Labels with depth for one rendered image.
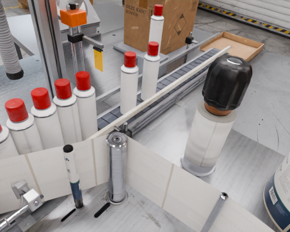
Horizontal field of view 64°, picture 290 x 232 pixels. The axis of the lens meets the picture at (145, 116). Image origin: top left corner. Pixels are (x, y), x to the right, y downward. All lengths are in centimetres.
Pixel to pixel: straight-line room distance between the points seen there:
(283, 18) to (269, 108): 396
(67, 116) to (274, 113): 78
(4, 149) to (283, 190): 56
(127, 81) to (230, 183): 38
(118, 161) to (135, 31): 89
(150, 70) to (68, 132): 32
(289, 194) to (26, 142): 54
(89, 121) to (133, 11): 74
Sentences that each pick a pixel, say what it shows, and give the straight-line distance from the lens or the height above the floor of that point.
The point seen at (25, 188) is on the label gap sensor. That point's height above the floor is 101.
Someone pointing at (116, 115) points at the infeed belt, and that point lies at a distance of 74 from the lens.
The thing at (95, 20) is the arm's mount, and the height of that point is 91.
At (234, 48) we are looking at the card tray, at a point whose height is 83.
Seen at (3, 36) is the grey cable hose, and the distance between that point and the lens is 54.
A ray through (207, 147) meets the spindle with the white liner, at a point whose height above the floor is 99.
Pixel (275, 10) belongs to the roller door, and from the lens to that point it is 497.
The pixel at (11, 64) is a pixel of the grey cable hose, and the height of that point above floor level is 111.
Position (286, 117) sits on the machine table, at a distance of 104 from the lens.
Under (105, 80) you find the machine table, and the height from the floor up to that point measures 83.
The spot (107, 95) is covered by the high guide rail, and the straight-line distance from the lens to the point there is 69.
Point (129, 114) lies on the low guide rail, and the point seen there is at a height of 91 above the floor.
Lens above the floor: 136
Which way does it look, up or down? 40 degrees down
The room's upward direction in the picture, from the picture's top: 6 degrees clockwise
